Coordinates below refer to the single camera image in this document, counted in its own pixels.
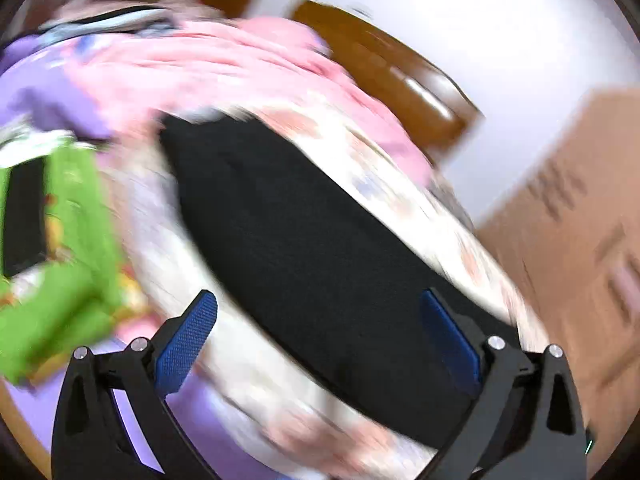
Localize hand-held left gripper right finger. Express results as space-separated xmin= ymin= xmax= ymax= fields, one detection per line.
xmin=420 ymin=287 xmax=588 ymax=480

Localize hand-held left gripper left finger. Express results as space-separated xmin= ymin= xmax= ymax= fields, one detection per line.
xmin=51 ymin=289 xmax=219 ymax=480

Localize black pants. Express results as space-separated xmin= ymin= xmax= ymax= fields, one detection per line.
xmin=159 ymin=115 xmax=526 ymax=453

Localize floral bed sheet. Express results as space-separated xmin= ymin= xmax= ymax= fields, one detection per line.
xmin=30 ymin=95 xmax=551 ymax=480

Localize green printed cloth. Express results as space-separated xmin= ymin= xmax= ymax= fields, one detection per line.
xmin=0 ymin=142 xmax=151 ymax=388

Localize cardboard box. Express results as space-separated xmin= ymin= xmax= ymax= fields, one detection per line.
xmin=475 ymin=87 xmax=640 ymax=476

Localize pink garment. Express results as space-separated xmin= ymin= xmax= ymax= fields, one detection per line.
xmin=65 ymin=15 xmax=436 ymax=186

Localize wooden headboard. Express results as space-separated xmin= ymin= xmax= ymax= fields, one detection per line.
xmin=289 ymin=0 xmax=487 ymax=167

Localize purple cloth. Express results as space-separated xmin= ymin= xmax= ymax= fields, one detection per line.
xmin=0 ymin=35 xmax=118 ymax=143

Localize grey and white garment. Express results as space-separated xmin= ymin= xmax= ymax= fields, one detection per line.
xmin=37 ymin=4 xmax=178 ymax=43

